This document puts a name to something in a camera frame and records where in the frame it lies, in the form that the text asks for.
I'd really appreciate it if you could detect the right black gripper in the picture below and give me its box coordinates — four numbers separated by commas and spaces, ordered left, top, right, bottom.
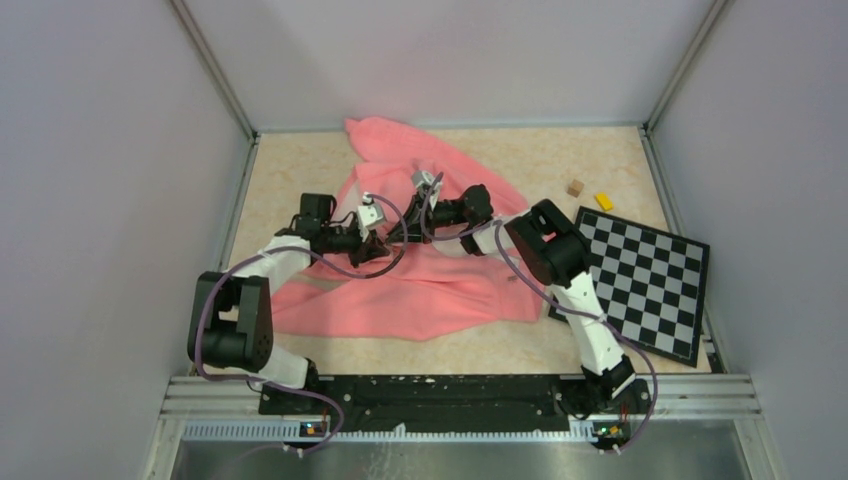
385, 192, 470, 246

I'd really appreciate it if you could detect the pink zip-up jacket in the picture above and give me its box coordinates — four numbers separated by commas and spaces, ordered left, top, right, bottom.
271, 117, 541, 341

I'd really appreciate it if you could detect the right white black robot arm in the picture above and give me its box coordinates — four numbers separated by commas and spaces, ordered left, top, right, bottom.
386, 179, 636, 420

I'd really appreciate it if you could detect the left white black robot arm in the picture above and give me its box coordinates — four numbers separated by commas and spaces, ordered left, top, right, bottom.
187, 193, 396, 414

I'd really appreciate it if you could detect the small wooden cube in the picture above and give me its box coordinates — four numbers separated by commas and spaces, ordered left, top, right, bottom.
567, 179, 585, 198

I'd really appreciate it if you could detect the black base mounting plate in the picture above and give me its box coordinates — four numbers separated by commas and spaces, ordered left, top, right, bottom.
258, 374, 650, 433

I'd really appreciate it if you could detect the small yellow block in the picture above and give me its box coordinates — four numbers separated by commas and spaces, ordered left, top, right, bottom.
594, 192, 614, 212

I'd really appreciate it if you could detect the black white checkerboard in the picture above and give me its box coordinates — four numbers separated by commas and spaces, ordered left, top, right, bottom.
576, 206, 710, 367

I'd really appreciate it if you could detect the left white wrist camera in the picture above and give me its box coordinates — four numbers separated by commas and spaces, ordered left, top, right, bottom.
356, 192, 386, 236

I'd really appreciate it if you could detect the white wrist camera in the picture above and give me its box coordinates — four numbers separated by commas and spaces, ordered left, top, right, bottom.
411, 170, 442, 199
356, 192, 386, 236

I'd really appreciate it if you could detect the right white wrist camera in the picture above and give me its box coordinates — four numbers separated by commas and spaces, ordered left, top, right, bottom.
411, 170, 442, 199

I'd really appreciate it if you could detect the aluminium front rail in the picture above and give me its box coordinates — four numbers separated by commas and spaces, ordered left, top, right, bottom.
160, 374, 761, 446

